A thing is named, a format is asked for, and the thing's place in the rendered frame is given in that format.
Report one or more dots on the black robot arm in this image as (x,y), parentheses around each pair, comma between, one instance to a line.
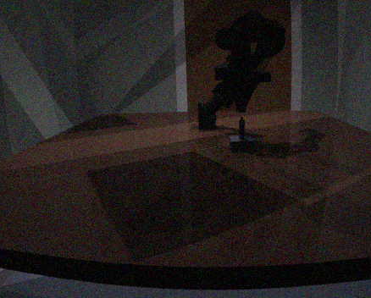
(250,27)

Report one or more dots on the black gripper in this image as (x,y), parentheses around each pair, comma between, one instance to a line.
(250,77)

